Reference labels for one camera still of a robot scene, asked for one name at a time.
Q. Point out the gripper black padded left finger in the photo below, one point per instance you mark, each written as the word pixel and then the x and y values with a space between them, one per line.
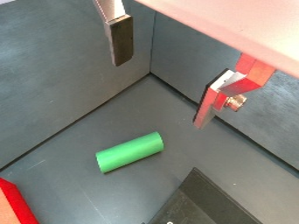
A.
pixel 119 29

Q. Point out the gripper metal right finger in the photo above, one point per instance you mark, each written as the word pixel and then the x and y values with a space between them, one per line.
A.
pixel 224 91

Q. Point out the green cylinder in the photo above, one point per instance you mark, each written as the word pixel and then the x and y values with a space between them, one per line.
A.
pixel 128 152

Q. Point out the black curved holder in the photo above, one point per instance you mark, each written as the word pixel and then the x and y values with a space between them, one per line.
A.
pixel 200 203

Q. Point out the red foam shape board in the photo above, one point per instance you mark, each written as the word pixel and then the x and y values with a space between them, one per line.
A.
pixel 14 211

